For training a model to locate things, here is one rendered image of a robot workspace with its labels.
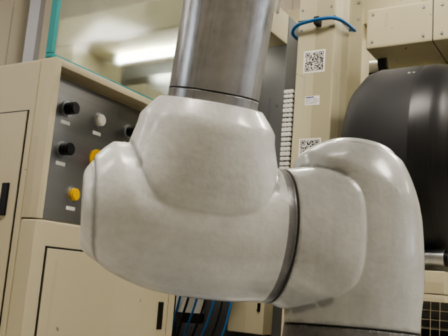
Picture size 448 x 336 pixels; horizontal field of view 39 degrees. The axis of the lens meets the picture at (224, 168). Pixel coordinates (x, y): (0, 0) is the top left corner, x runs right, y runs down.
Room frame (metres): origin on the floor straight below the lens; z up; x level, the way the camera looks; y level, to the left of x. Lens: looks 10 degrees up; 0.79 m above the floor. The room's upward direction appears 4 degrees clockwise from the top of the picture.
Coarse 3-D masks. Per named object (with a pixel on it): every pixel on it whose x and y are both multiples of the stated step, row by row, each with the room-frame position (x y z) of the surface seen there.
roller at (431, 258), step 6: (426, 252) 1.68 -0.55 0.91; (432, 252) 1.67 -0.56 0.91; (438, 252) 1.66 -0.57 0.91; (444, 252) 1.66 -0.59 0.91; (426, 258) 1.67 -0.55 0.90; (432, 258) 1.67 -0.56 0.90; (438, 258) 1.66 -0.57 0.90; (444, 258) 1.65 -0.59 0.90; (426, 264) 1.68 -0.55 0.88; (432, 264) 1.68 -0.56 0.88; (438, 264) 1.67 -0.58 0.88; (444, 264) 1.66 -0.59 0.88
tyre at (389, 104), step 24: (384, 72) 1.74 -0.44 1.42; (432, 72) 1.64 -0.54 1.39; (360, 96) 1.69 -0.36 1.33; (384, 96) 1.65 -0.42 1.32; (408, 96) 1.61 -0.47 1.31; (432, 96) 1.58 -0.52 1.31; (360, 120) 1.65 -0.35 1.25; (384, 120) 1.62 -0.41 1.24; (408, 120) 1.58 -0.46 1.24; (432, 120) 1.56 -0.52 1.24; (384, 144) 1.61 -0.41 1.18; (408, 144) 1.58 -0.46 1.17; (432, 144) 1.55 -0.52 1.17; (408, 168) 1.58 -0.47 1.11; (432, 168) 1.56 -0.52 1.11; (432, 192) 1.58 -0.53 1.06; (432, 216) 1.61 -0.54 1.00; (432, 240) 1.66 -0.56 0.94
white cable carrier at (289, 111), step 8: (288, 96) 2.00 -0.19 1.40; (288, 104) 2.00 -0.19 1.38; (288, 112) 2.00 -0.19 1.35; (288, 120) 1.99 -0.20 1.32; (288, 128) 1.99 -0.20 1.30; (288, 136) 2.00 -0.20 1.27; (288, 144) 1.99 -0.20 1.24; (280, 152) 2.01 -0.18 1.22; (288, 152) 1.99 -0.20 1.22; (280, 160) 2.01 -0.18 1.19; (288, 160) 1.99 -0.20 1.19; (280, 168) 2.00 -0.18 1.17; (288, 168) 1.99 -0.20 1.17
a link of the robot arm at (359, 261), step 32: (320, 160) 0.71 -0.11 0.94; (352, 160) 0.69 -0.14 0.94; (384, 160) 0.70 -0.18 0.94; (320, 192) 0.67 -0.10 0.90; (352, 192) 0.68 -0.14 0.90; (384, 192) 0.68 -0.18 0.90; (320, 224) 0.66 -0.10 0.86; (352, 224) 0.67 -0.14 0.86; (384, 224) 0.68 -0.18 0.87; (416, 224) 0.70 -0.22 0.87; (320, 256) 0.66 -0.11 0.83; (352, 256) 0.67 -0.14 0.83; (384, 256) 0.68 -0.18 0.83; (416, 256) 0.70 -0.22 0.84; (288, 288) 0.68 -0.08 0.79; (320, 288) 0.67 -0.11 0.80; (352, 288) 0.67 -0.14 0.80; (384, 288) 0.68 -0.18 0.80; (416, 288) 0.70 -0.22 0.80; (288, 320) 0.73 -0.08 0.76; (320, 320) 0.69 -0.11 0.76; (352, 320) 0.67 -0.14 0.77; (384, 320) 0.68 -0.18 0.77; (416, 320) 0.70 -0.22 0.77
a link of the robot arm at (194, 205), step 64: (192, 0) 0.62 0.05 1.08; (256, 0) 0.62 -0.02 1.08; (192, 64) 0.63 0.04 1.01; (256, 64) 0.64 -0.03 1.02; (192, 128) 0.61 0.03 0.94; (256, 128) 0.63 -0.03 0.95; (128, 192) 0.62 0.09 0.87; (192, 192) 0.62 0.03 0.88; (256, 192) 0.64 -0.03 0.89; (128, 256) 0.64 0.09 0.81; (192, 256) 0.64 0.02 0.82; (256, 256) 0.65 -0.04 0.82
